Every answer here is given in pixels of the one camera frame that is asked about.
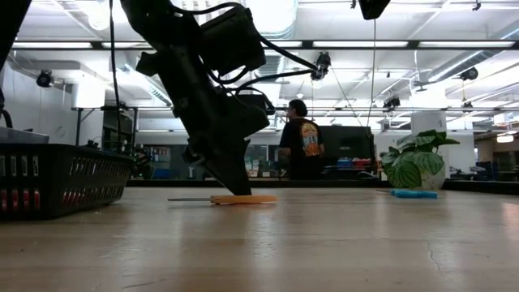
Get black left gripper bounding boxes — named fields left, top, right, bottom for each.
left=178, top=87, right=272, bottom=197

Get orange scissors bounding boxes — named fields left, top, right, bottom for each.
left=168, top=194, right=280, bottom=206

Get blue scissors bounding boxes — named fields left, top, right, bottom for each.
left=389, top=188, right=440, bottom=200

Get person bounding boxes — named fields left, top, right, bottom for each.
left=277, top=98, right=326, bottom=181
left=135, top=148, right=154, bottom=180

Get black light bar crossbeam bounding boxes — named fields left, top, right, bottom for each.
left=11, top=39, right=519, bottom=51

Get blue storage bins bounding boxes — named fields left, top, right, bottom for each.
left=336, top=158, right=372, bottom=170

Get black monitor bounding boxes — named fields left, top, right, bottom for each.
left=322, top=125, right=375, bottom=161

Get white column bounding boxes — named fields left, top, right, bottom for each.
left=410, top=87, right=448, bottom=179

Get dark shelf unit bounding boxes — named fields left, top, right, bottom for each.
left=101, top=105, right=139, bottom=179

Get potted green striped plant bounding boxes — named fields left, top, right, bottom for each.
left=379, top=129, right=461, bottom=191

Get black mesh basket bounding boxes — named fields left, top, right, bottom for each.
left=0, top=144, right=135, bottom=221

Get silver ventilation duct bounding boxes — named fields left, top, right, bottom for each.
left=251, top=0, right=299, bottom=84

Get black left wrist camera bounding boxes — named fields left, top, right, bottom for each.
left=200, top=6, right=268, bottom=77

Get black cable at frame corner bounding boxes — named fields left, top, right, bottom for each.
left=108, top=0, right=123, bottom=152

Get black curved hose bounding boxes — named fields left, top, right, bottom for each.
left=0, top=88, right=14, bottom=129

